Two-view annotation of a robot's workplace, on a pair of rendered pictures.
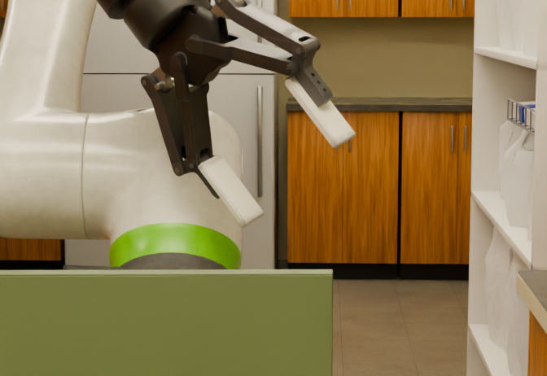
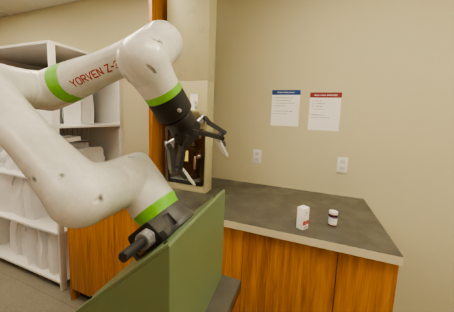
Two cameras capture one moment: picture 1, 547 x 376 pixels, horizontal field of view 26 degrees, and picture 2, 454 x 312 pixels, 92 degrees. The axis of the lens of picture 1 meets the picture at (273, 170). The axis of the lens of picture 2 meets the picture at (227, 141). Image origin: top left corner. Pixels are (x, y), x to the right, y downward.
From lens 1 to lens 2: 0.98 m
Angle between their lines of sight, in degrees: 72
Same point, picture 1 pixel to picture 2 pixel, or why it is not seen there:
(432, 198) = not seen: outside the picture
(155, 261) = (173, 206)
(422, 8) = not seen: outside the picture
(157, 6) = (192, 119)
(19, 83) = (70, 152)
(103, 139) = (132, 169)
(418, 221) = not seen: outside the picture
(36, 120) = (103, 168)
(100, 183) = (137, 187)
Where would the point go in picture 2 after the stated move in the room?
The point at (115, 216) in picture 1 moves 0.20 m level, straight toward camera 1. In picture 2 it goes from (142, 197) to (218, 206)
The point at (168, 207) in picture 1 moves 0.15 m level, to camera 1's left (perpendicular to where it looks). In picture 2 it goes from (165, 188) to (123, 209)
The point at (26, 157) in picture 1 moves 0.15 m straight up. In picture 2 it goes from (113, 185) to (111, 115)
